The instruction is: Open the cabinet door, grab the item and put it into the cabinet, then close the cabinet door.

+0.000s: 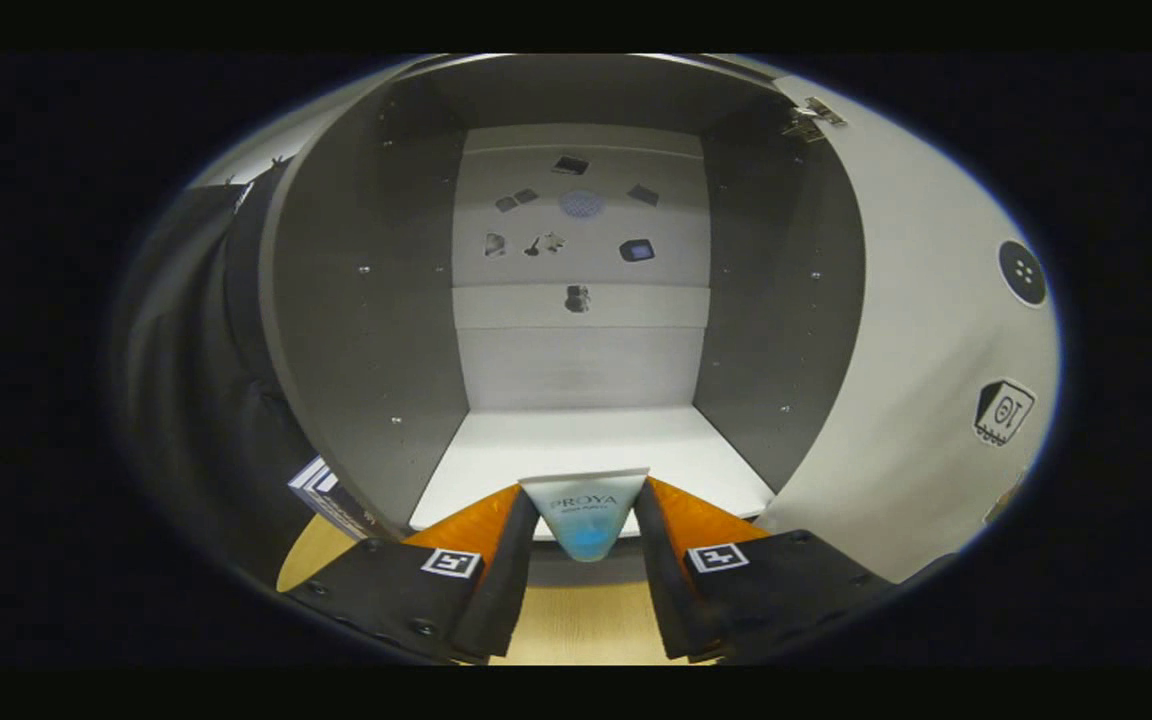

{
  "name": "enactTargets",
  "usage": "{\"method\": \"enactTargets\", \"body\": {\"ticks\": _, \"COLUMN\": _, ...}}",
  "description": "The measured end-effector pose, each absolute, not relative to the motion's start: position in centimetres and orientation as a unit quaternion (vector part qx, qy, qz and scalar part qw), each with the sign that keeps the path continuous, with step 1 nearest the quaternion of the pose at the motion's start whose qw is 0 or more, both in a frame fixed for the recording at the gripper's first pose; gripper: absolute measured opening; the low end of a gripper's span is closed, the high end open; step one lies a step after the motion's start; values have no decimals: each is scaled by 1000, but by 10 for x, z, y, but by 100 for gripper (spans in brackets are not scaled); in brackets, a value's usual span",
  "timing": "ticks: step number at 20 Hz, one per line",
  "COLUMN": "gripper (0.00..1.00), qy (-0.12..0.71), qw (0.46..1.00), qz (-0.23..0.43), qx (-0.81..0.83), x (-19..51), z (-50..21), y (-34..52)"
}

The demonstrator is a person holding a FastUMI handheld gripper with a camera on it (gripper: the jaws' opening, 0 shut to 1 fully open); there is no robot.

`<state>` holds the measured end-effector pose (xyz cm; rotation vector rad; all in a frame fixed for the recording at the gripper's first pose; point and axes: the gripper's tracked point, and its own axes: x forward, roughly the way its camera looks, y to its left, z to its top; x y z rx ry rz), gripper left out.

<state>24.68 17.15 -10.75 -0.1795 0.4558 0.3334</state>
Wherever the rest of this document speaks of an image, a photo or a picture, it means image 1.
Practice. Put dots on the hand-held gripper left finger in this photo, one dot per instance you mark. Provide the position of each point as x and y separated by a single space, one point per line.
496 590

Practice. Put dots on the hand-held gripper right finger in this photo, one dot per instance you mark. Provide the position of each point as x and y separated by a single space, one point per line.
671 590

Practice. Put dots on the blue and white tube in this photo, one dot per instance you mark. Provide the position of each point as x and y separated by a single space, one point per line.
584 520

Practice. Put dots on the beige cabinet door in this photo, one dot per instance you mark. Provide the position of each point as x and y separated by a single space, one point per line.
916 350

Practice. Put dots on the dark blue book stack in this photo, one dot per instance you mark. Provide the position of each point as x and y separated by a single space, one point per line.
331 500

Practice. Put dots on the grey cabinet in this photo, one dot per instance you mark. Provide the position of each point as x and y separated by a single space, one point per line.
376 300

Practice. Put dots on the black backdrop cloth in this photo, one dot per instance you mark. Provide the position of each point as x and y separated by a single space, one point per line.
196 350

